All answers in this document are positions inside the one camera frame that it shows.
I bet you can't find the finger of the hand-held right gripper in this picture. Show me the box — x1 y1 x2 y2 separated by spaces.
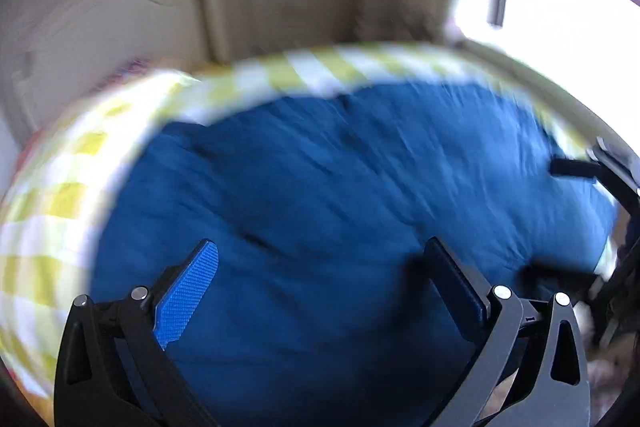
549 158 603 180
520 263 608 295

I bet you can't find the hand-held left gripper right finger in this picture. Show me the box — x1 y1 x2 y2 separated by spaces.
422 236 592 427

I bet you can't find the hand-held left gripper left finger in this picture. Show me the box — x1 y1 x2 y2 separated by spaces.
52 238 221 427

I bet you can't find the yellow checkered bed sheet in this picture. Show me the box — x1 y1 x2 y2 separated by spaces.
0 43 621 425

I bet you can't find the white panelled door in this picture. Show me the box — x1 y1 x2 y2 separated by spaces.
0 0 241 142

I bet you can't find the colourful patterned pillow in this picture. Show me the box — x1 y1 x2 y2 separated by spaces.
100 59 153 86

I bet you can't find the blue garment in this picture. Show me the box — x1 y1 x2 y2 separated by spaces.
90 79 618 427

